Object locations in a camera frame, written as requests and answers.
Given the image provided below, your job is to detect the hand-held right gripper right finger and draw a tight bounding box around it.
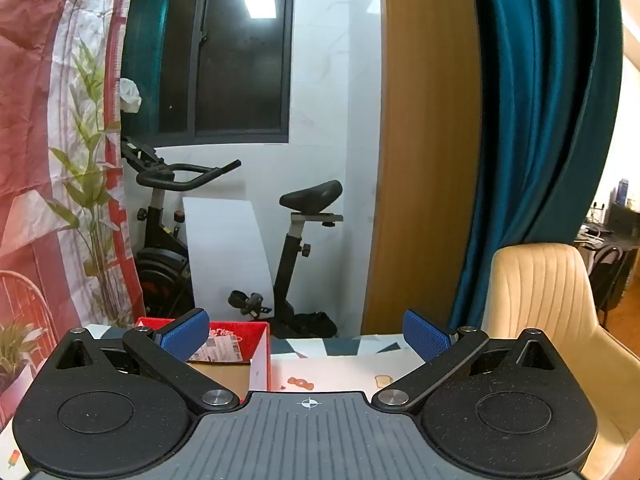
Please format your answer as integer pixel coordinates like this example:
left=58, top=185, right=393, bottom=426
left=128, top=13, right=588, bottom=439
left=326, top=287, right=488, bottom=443
left=371, top=308, right=568, bottom=415

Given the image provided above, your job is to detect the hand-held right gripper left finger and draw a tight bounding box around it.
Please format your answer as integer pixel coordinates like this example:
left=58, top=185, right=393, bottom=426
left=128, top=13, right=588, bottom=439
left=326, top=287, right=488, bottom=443
left=55, top=308, right=241, bottom=416

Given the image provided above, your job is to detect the red cardboard box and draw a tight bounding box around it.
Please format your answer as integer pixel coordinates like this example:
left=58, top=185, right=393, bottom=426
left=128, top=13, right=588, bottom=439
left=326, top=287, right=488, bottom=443
left=134, top=316, right=272, bottom=406

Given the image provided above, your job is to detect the white board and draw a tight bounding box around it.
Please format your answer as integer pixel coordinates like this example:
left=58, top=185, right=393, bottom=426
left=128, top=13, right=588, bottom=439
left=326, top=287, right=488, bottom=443
left=182, top=196, right=275, bottom=322

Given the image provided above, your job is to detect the white printed tablecloth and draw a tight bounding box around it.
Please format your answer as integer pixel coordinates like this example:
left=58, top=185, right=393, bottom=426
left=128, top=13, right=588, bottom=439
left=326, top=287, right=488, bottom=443
left=0, top=324, right=431, bottom=480

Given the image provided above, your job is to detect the black exercise bike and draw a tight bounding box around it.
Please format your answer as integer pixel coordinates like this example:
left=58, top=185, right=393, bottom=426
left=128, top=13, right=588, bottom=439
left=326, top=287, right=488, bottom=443
left=120, top=135, right=346, bottom=339

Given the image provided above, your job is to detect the beige padded chair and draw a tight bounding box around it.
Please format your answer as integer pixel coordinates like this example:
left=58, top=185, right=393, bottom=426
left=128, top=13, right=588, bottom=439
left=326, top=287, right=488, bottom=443
left=482, top=242, right=640, bottom=480

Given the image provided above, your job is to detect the wooden door panel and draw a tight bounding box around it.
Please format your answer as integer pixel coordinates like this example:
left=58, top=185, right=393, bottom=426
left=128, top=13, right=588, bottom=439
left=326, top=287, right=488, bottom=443
left=362, top=0, right=488, bottom=337

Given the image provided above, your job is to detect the black chair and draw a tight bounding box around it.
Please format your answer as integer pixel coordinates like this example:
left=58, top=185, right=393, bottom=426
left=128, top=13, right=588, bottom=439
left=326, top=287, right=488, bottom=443
left=590, top=245, right=627, bottom=312

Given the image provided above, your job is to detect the dark desk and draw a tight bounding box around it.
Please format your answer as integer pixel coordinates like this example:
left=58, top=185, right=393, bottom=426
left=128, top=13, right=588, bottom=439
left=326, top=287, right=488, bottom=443
left=575, top=204, right=640, bottom=252

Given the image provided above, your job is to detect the teal curtain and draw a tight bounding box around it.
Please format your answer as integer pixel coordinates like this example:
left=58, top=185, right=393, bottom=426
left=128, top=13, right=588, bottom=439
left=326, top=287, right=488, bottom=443
left=447, top=0, right=626, bottom=332

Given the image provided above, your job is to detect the white plastic bag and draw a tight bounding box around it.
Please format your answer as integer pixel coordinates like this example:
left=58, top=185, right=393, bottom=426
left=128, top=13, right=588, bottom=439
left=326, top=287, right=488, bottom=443
left=119, top=77, right=142, bottom=111

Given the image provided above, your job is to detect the dark-framed window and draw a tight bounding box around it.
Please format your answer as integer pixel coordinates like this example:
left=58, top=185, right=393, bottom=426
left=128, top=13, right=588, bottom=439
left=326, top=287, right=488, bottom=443
left=122, top=0, right=296, bottom=143

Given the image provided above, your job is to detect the red plant-print wall cloth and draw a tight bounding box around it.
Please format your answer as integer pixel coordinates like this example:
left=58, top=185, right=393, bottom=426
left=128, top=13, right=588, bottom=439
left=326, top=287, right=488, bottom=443
left=0, top=0, right=146, bottom=431

